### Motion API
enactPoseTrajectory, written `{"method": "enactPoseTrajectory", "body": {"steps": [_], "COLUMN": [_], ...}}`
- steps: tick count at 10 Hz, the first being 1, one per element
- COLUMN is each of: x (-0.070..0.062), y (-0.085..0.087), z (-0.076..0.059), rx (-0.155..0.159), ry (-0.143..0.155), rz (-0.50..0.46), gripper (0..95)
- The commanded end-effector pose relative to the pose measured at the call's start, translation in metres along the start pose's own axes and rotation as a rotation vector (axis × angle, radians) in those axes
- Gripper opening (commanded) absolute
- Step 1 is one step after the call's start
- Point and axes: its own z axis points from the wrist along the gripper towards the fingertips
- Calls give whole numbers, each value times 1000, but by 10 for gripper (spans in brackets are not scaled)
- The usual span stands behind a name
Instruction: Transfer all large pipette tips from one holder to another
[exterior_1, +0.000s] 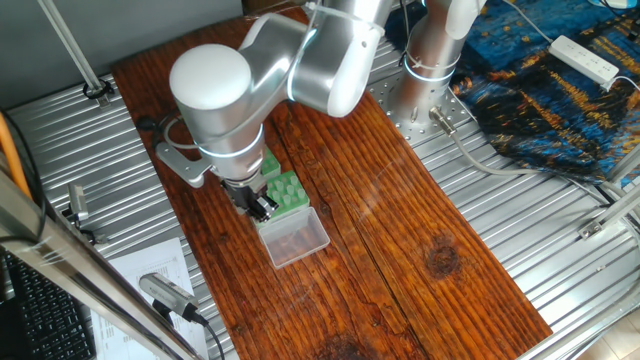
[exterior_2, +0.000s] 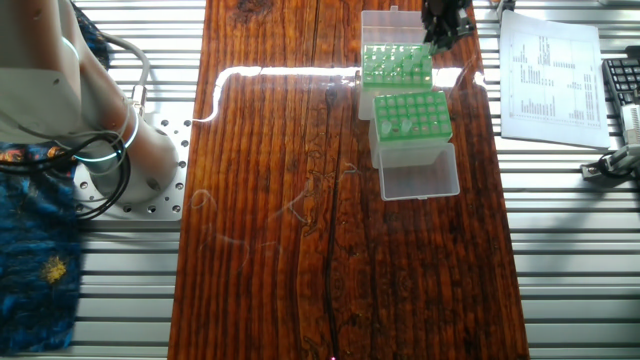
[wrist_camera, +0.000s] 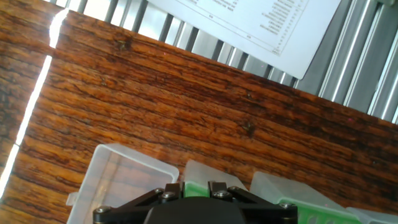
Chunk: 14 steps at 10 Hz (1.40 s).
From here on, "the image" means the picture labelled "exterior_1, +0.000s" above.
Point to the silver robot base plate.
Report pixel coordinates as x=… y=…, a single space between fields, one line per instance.
x=420 y=134

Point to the aluminium frame beam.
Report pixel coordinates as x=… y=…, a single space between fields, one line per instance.
x=75 y=270

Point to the aluminium profile with bracket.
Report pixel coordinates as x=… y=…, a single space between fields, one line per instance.
x=615 y=212

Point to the orange tube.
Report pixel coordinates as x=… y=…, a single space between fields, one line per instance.
x=13 y=155

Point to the printed white paper sheet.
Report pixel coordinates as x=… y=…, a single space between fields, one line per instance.
x=150 y=260

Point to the blue starry painted cloth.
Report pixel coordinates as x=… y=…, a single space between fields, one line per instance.
x=525 y=100

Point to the brown wooden board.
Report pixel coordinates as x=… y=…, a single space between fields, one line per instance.
x=400 y=200

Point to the white power strip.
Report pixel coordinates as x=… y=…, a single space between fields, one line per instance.
x=582 y=61

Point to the aluminium post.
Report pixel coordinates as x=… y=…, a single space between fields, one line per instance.
x=70 y=45

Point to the small metal bracket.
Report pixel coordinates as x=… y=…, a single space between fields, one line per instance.
x=100 y=239

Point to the clear box with green rack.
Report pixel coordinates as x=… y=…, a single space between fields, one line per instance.
x=295 y=240
x=271 y=167

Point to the pale blue plastic object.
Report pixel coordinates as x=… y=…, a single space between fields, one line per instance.
x=615 y=3

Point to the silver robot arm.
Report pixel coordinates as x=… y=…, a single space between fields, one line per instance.
x=215 y=90

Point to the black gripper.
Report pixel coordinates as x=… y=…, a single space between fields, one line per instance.
x=245 y=195

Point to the black keyboard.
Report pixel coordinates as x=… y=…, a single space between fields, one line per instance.
x=45 y=320

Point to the silver camera on stand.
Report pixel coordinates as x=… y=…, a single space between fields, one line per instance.
x=78 y=202

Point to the aluminium profile bar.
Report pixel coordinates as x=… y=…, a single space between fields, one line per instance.
x=627 y=167

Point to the clear large pipette tip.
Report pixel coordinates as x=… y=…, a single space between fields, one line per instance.
x=303 y=192
x=278 y=184
x=276 y=195
x=287 y=199
x=290 y=188
x=294 y=177

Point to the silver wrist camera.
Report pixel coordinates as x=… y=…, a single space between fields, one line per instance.
x=182 y=167

